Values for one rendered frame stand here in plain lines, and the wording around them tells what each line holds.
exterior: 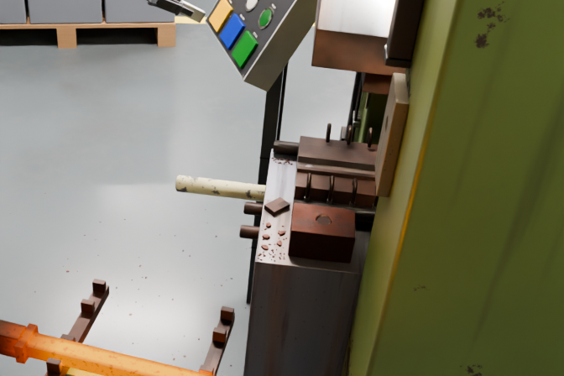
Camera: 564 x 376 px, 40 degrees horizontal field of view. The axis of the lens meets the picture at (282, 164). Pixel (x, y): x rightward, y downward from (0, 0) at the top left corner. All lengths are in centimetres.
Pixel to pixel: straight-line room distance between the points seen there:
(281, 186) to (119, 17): 253
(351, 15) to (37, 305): 171
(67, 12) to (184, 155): 111
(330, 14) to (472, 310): 51
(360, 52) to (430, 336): 50
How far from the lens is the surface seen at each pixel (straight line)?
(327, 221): 147
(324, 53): 137
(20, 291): 274
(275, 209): 156
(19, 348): 119
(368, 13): 128
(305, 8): 188
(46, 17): 405
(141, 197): 307
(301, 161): 160
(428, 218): 105
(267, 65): 192
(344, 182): 155
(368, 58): 137
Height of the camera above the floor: 191
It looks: 35 degrees down
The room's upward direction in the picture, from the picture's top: 7 degrees clockwise
